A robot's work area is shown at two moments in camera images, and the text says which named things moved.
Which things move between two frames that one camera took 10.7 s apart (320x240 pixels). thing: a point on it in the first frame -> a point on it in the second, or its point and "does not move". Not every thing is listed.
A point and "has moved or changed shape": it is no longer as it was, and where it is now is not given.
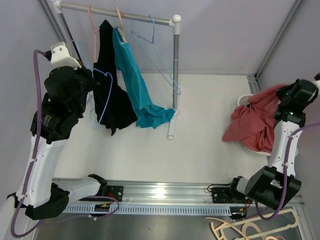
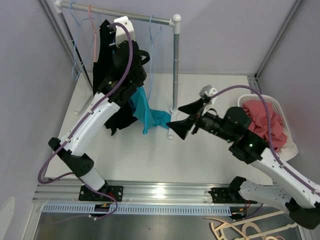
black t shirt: [114, 108] does not move
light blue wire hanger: [95, 127] has moved or changed shape
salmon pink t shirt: [254, 125] has moved or changed shape
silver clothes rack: [174, 22] does not move
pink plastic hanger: [95, 34] does not move
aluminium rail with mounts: [172, 193] does not move
